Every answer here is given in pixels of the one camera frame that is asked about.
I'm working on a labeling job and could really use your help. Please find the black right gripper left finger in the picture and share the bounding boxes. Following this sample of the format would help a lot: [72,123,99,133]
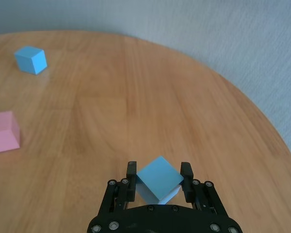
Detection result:
[100,161,138,214]

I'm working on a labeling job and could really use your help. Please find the pink cube block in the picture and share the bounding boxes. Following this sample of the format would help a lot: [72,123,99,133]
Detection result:
[0,111,21,155]

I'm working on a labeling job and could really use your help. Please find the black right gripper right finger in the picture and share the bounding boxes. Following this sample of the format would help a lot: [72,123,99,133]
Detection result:
[180,162,227,216]

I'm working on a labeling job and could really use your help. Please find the blue cube block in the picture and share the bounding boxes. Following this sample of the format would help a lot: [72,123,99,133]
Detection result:
[14,46,48,76]
[136,155,184,205]

